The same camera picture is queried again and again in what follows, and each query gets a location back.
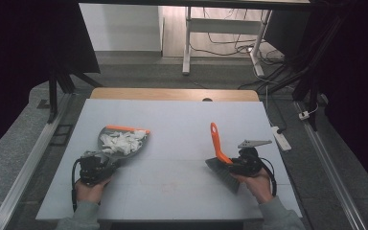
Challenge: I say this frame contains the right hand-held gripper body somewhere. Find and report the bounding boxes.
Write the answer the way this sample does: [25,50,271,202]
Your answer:
[233,138,273,177]

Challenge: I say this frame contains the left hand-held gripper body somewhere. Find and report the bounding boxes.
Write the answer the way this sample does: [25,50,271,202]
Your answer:
[78,150,111,187]

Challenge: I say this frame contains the grey brush with orange handle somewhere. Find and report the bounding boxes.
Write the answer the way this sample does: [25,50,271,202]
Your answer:
[204,122,242,196]

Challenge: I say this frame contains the grey dustpan with orange edge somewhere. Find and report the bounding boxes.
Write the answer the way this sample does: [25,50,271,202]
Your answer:
[97,125,151,161]

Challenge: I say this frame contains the pile of white paper scraps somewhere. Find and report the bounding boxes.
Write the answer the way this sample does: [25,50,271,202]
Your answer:
[100,129,148,156]

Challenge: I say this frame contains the person's left hand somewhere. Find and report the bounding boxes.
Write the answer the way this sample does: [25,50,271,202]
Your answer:
[74,176,113,205]

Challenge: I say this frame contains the person's right hand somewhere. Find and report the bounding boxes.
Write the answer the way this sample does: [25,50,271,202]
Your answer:
[231,168,274,205]

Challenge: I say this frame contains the white power strip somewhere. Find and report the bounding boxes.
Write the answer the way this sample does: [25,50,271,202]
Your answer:
[270,126,292,152]

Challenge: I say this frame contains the light grey table board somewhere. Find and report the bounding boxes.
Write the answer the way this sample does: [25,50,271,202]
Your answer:
[35,98,303,222]

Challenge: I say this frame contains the black metal stand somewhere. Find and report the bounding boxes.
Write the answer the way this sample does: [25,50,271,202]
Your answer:
[290,15,344,132]
[45,68,105,125]

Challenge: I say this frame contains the wooden table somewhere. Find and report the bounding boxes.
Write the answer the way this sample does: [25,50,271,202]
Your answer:
[89,87,261,103]

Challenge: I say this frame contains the black curtain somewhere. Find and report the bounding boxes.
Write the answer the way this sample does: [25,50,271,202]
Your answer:
[0,0,101,164]
[264,0,368,199]

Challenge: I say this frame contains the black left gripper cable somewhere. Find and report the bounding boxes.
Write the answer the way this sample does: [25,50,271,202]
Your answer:
[70,157,84,213]

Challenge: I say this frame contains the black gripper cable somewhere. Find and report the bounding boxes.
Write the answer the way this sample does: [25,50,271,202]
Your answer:
[261,157,279,197]
[70,157,84,213]

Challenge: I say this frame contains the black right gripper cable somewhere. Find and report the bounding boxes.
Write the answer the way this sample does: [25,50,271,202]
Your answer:
[261,157,279,197]

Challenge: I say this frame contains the aluminium rail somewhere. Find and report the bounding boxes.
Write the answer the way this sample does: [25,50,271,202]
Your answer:
[292,100,368,230]
[0,92,75,230]

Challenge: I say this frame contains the black floor cable bundle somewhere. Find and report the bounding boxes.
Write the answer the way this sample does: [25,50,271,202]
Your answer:
[237,47,302,94]

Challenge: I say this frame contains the thin dark hanging cable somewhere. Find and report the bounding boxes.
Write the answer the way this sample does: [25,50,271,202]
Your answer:
[190,7,269,58]

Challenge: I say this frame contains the white desk frame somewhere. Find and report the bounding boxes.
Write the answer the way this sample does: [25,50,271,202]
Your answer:
[181,6,273,78]

